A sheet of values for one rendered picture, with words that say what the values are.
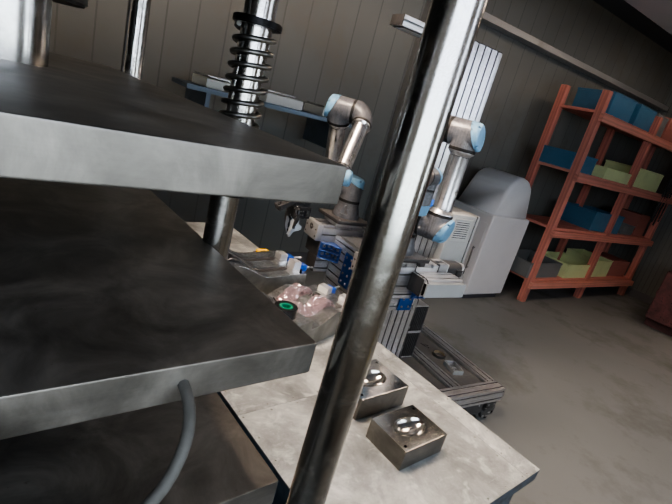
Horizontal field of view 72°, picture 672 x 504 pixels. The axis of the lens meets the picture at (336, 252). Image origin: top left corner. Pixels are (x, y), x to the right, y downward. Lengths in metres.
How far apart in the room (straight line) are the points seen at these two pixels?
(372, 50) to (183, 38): 1.69
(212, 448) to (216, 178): 0.50
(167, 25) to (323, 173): 3.40
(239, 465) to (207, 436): 0.08
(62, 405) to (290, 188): 0.32
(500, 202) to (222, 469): 4.51
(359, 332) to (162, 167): 0.33
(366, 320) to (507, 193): 4.51
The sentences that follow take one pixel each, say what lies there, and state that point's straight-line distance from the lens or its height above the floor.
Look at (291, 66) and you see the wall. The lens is 4.21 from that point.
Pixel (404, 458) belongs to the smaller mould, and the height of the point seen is 0.84.
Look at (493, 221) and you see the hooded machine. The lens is 4.97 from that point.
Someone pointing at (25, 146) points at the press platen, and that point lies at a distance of 0.43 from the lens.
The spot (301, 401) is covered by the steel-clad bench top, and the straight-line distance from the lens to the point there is 1.38.
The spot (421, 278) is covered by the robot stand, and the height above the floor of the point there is 0.96.
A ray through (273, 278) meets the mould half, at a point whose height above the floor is 0.88.
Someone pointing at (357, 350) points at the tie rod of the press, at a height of 1.31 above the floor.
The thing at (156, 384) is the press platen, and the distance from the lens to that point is 0.56.
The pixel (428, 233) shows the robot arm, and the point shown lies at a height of 1.18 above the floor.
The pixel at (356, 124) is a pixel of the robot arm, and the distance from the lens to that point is 2.26.
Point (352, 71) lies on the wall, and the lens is 4.50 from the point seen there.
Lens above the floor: 1.61
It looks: 17 degrees down
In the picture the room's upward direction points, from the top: 15 degrees clockwise
